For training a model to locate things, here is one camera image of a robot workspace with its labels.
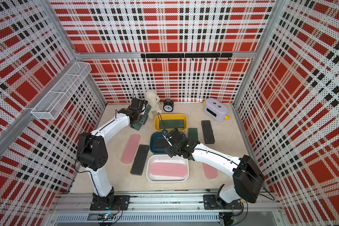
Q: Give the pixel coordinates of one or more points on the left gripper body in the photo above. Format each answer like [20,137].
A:
[142,118]

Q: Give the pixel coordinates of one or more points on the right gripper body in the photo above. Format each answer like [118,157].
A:
[173,149]

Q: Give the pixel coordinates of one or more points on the green pencil case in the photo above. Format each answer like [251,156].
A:
[193,134]
[137,125]
[172,124]

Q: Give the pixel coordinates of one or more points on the pink pencil case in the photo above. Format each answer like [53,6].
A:
[209,171]
[169,170]
[130,149]

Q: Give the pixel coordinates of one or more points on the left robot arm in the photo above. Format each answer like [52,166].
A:
[92,153]

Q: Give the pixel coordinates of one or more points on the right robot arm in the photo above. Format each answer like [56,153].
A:
[247,178]

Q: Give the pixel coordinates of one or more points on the teal storage tray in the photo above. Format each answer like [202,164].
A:
[154,136]

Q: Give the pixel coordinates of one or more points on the yellow storage tray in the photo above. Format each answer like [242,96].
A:
[170,116]

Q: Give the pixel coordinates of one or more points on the white storage tray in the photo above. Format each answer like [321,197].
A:
[163,158]

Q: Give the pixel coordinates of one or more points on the white plush dog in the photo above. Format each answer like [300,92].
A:
[154,101]

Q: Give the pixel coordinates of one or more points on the black alarm clock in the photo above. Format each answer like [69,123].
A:
[168,105]

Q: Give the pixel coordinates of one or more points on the lavender toaster toy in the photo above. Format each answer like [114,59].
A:
[215,109]

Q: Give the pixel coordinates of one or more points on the green circuit board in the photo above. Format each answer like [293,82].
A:
[105,216]

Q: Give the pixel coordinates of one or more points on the aluminium rail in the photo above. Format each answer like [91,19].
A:
[157,201]

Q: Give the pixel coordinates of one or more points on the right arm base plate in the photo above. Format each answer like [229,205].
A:
[213,202]

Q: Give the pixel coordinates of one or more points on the black hook rail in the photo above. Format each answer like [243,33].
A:
[185,55]

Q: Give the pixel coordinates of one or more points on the white wire mesh shelf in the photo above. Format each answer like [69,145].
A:
[53,103]

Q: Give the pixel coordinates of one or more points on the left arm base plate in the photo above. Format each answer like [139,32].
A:
[110,202]

